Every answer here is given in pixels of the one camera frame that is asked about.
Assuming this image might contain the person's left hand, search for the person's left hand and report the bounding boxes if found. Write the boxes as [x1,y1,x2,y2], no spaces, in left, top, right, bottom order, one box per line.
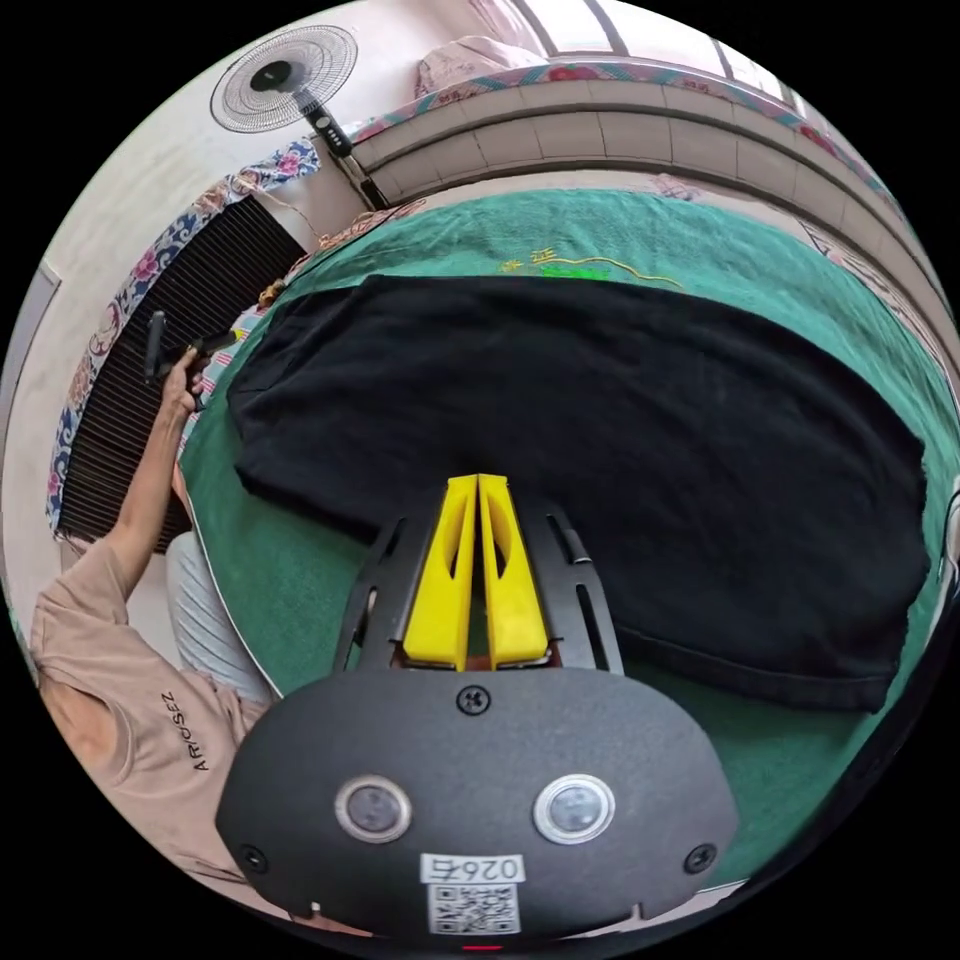
[159,347,209,433]

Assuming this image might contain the blue floral cloth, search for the blue floral cloth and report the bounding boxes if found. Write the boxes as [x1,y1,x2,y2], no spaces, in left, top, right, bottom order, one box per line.
[43,137,322,535]

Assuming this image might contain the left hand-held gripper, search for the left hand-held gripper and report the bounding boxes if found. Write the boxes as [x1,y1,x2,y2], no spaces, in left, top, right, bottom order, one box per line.
[182,328,247,414]

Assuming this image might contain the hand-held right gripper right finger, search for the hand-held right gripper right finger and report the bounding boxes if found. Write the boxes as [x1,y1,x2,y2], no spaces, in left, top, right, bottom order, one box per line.
[478,473,553,671]

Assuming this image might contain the pink bundled blanket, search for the pink bundled blanket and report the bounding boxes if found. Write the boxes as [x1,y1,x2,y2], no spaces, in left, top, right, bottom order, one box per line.
[414,35,553,100]

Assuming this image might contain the person's left forearm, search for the person's left forearm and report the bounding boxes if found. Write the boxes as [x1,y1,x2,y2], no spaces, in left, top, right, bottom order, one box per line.
[110,408,190,575]

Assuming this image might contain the bed with green quilt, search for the bed with green quilt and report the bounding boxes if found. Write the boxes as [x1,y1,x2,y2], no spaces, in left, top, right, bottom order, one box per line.
[178,187,960,895]

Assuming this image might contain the black pants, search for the black pants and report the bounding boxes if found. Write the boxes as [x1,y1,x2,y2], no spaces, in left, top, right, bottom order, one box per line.
[227,274,932,715]

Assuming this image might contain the person's body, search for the person's body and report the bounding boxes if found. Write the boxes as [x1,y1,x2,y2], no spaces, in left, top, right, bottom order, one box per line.
[28,464,339,943]

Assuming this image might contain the window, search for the window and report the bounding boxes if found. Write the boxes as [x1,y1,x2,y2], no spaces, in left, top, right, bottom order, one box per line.
[517,0,830,103]

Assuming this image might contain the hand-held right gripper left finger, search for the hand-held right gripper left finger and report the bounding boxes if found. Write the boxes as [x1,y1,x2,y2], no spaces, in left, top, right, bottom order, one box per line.
[401,473,480,672]

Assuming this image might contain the dark slatted panel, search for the dark slatted panel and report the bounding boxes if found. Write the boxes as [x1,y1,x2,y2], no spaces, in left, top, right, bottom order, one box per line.
[58,193,310,558]

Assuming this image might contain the standing fan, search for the standing fan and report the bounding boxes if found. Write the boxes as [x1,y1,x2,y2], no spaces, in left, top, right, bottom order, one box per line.
[209,23,393,212]

